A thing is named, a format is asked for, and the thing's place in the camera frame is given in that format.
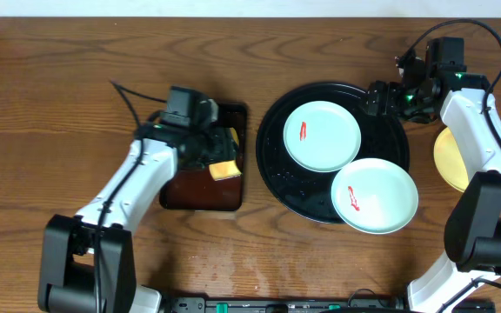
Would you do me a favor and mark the green yellow sponge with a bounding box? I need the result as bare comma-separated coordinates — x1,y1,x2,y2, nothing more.
209,128,242,181

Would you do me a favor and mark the light green plate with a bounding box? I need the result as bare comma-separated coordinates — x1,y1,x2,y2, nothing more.
283,101,361,173
331,158,419,235

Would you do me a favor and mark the light green plate front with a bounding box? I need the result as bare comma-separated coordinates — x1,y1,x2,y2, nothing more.
331,158,419,235

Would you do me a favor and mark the yellow plate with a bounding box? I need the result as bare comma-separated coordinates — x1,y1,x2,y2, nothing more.
433,128,469,192

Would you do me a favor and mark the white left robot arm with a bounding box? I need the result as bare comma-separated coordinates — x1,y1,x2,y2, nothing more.
37,123,243,312

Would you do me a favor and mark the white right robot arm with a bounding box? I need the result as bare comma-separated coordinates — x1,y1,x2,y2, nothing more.
407,74,501,312

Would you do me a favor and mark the rectangular black water tray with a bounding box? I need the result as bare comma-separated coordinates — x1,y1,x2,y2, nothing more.
158,102,248,211

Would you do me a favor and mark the round black tray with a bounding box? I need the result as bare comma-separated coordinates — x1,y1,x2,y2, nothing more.
256,82,410,224

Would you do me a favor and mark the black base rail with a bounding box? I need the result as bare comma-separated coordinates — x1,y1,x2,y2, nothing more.
163,296,495,313

